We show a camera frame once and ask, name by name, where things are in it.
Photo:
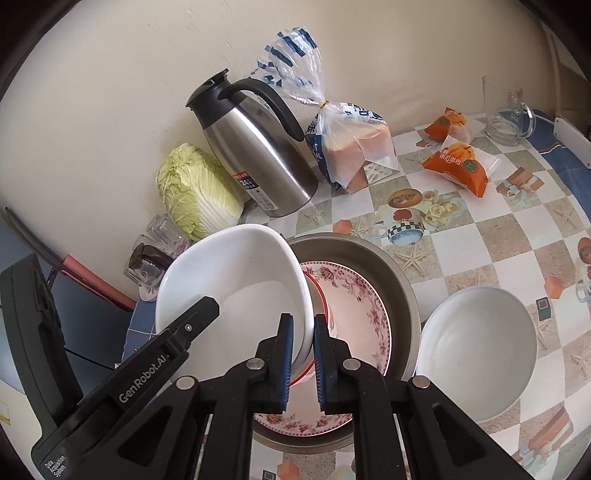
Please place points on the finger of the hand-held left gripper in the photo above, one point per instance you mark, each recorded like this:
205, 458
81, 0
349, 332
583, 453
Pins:
194, 323

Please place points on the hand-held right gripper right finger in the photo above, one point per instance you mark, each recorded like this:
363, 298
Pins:
319, 353

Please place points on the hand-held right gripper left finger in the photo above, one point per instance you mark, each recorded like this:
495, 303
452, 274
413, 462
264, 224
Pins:
287, 344

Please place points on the white ceramic bowl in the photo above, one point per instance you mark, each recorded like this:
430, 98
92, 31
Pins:
475, 350
231, 286

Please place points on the red-rimmed white bowl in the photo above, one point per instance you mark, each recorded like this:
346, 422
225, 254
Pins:
316, 300

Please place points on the pink floral plate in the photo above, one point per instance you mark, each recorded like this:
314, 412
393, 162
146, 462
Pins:
360, 314

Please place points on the stainless steel basin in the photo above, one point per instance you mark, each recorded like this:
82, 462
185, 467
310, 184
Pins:
397, 295

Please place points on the blue red-edged chair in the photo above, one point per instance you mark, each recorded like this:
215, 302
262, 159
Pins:
92, 314

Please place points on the clear glass cup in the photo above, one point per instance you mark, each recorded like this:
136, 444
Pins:
168, 230
145, 263

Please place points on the napa cabbage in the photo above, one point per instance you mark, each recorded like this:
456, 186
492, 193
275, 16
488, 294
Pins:
198, 194

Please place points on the stainless steel thermal carafe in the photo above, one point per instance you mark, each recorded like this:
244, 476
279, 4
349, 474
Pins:
258, 152

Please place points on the checked printed tablecloth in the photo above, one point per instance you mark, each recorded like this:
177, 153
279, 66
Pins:
485, 240

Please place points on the bagged sliced bread loaf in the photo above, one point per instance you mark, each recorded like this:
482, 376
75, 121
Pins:
355, 143

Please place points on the orange snack packet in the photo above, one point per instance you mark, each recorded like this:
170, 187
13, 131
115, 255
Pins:
461, 166
443, 124

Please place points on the clear glass mug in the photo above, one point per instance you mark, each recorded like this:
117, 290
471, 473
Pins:
503, 129

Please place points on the white flat device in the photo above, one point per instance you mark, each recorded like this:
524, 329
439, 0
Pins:
572, 136

